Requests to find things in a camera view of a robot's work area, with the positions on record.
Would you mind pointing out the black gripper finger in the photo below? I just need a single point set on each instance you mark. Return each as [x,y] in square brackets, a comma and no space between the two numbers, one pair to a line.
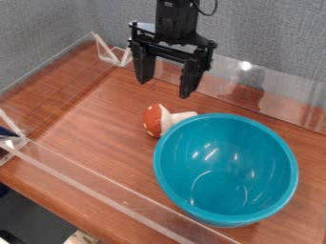
[192,77]
[144,61]

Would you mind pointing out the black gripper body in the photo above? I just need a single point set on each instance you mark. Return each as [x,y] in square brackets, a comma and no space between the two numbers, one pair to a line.
[172,37]

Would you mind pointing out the red white toy mushroom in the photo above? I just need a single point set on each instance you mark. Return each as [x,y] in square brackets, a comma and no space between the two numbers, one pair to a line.
[158,120]

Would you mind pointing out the blue plastic bowl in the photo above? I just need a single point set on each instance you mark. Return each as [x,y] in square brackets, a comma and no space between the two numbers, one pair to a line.
[227,169]

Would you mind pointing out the clear acrylic corner bracket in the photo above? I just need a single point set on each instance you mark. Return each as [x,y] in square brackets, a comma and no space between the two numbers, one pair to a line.
[114,55]

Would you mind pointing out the clear acrylic left wall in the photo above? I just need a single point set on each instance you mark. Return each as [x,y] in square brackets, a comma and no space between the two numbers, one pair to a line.
[14,81]

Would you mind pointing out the clear acrylic wall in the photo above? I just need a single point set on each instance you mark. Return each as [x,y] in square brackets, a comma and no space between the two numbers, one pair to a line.
[93,201]
[271,92]
[14,81]

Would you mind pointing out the clear acrylic back wall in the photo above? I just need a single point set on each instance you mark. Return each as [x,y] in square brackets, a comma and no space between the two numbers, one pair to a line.
[271,92]

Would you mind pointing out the clear acrylic left bracket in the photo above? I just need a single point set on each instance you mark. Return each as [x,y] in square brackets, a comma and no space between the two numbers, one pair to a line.
[12,136]

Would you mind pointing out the clear acrylic front wall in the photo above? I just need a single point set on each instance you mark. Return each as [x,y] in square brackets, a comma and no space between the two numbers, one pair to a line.
[93,201]

